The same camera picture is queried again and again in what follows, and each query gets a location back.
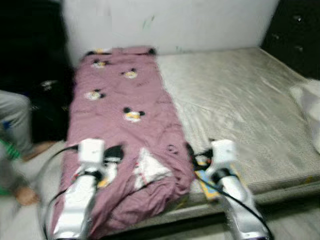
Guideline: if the colourful children's book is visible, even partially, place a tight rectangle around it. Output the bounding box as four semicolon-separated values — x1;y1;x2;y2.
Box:
194;155;241;201

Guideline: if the white pillow green tree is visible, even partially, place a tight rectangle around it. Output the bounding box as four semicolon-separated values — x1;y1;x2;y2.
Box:
289;80;320;153

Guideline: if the white red-print cloth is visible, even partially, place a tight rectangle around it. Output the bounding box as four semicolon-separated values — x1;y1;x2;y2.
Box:
132;147;173;191

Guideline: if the pink Mickey Mouse blanket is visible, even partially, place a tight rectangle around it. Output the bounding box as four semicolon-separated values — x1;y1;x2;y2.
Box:
50;46;197;238

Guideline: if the grey quilted mattress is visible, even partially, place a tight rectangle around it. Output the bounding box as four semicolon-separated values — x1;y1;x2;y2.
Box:
100;47;320;236

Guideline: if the person's bare foot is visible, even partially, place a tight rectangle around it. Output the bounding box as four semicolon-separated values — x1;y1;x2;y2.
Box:
14;186;40;207

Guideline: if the green plastic stool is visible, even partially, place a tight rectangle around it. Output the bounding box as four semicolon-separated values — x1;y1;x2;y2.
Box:
0;140;21;196

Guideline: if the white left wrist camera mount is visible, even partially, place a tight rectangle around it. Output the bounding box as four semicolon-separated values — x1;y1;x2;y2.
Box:
77;138;106;173

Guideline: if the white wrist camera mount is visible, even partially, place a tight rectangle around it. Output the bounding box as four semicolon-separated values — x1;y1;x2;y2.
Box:
77;138;106;173
207;139;237;176

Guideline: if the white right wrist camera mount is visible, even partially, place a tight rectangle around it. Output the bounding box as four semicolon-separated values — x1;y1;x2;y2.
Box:
207;139;237;176

